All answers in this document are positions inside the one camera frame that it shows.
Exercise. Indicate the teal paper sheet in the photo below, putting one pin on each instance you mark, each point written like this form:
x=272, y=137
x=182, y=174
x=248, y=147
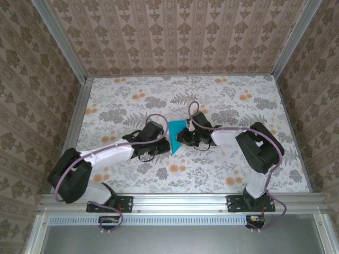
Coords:
x=173, y=137

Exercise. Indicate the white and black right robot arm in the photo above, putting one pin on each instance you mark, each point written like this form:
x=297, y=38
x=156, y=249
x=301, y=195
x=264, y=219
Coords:
x=255, y=185

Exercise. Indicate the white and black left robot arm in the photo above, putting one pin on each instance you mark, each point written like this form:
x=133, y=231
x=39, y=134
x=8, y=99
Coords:
x=106, y=156

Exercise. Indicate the grey metal sheet panel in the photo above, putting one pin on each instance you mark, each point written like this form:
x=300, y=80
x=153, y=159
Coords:
x=180, y=240

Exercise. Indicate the floral table cover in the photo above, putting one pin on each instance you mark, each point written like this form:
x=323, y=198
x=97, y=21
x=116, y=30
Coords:
x=212, y=172

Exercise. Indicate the wide aluminium frame rail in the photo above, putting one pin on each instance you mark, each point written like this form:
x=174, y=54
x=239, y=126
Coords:
x=180, y=202

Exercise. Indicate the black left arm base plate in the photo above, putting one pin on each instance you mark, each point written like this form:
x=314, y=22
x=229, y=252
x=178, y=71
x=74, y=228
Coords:
x=127, y=203

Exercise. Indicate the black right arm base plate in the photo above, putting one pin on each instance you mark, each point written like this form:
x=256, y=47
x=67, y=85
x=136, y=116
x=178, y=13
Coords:
x=233, y=203

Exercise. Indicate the aluminium table side rail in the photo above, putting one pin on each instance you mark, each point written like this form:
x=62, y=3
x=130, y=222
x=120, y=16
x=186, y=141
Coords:
x=75, y=119

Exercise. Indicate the aluminium frame post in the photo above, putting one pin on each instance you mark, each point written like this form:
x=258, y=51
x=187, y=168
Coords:
x=292, y=39
x=62, y=39

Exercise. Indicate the aluminium lower frame rail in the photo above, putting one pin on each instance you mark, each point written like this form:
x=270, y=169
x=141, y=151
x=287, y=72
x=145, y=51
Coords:
x=321, y=232
x=37, y=232

